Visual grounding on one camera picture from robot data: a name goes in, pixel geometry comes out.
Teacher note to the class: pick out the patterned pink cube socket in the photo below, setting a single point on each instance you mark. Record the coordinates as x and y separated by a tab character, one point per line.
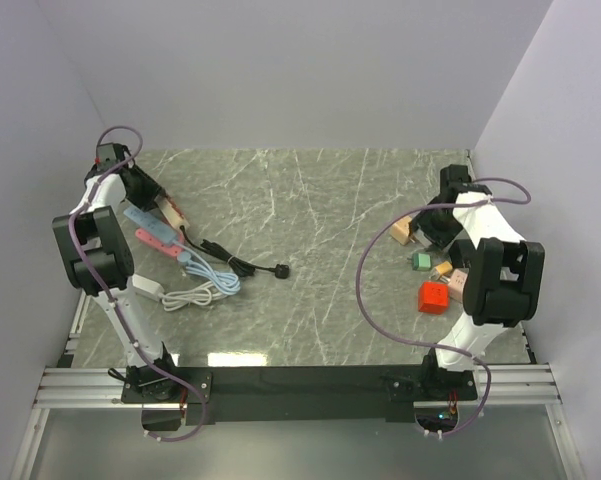
456	283

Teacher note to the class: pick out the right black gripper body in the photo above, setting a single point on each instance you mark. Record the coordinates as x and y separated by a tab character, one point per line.
439	228

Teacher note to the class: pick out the yellow plug adapter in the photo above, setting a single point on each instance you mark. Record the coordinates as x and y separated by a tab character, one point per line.
442	272

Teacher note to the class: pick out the pink triangular socket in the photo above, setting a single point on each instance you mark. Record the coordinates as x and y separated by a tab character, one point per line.
172	251

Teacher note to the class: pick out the light blue power strip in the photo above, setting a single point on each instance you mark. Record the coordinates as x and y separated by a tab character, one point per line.
152	224

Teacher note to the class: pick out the red cube socket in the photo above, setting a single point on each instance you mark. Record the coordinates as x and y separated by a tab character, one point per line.
433	298

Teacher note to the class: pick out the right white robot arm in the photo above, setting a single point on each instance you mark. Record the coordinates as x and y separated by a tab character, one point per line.
504	271

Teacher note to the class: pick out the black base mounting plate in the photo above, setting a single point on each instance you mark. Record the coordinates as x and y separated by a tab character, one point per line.
261	393

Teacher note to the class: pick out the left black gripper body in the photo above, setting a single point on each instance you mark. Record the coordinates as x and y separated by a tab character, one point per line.
145	189

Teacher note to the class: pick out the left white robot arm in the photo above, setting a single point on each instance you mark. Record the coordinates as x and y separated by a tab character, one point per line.
97	258

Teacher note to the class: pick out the beige cube socket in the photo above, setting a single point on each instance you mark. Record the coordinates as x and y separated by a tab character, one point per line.
401	231

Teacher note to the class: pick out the aluminium front rail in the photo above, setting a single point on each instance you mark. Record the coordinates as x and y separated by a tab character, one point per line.
86	388

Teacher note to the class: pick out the beige wooden power strip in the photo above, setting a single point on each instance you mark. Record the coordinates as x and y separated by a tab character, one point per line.
172	214

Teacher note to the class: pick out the left aluminium side rail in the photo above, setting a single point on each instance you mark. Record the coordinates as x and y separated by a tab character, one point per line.
76	325

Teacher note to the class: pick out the green plug adapter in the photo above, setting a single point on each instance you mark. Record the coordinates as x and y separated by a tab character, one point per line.
421	261

